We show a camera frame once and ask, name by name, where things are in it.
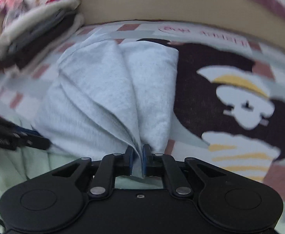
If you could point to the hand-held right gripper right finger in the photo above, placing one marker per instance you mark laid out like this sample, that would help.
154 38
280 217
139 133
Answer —
146 160

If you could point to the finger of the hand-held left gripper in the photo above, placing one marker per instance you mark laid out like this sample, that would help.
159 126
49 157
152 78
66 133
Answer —
29 132

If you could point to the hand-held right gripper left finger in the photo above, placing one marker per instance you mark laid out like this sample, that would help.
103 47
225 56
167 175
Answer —
129 160

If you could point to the light grey printed sweatshirt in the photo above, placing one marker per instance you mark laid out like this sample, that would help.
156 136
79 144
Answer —
96 90

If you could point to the stack of folded clothes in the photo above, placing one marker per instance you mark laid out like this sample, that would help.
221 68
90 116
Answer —
42 9

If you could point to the checkered dog print mat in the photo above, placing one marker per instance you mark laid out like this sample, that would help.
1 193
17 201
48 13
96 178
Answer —
205 90

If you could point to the grey folded garment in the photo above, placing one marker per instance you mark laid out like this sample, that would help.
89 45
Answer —
33 33

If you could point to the cream folded garment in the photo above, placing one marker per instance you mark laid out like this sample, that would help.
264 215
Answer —
78 20

